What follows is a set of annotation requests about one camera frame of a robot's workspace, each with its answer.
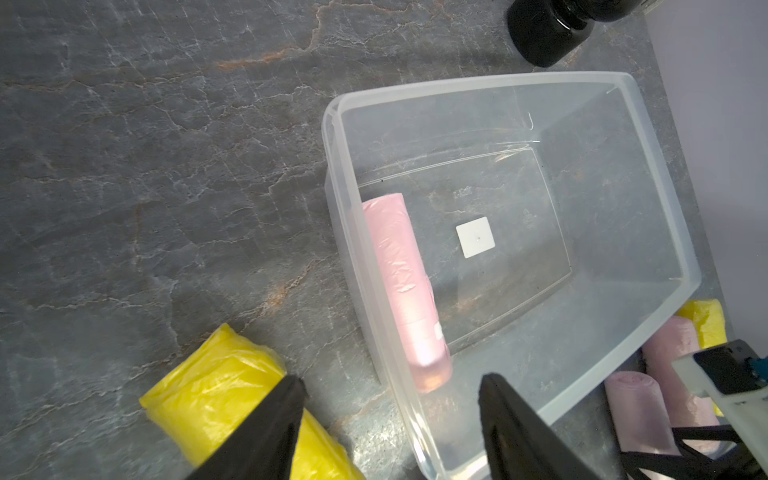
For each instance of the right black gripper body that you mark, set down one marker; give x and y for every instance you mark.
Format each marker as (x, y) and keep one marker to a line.
(737, 463)

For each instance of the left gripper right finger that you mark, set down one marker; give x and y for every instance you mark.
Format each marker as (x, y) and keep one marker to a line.
(518, 443)

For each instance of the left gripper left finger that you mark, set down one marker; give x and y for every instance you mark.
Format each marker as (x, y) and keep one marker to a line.
(263, 445)

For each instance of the clear plastic storage box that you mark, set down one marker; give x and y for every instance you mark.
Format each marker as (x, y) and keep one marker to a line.
(549, 229)

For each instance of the yellow trash bag roll left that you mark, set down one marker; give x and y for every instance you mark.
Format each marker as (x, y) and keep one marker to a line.
(205, 398)

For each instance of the yellow trash bag roll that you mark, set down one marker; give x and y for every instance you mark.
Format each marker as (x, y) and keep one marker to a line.
(205, 398)
(702, 327)

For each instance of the yellow trash bag roll right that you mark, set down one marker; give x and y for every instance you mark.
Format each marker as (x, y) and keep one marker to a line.
(702, 327)

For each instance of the potted plant black pot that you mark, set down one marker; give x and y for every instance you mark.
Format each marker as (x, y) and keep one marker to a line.
(545, 31)

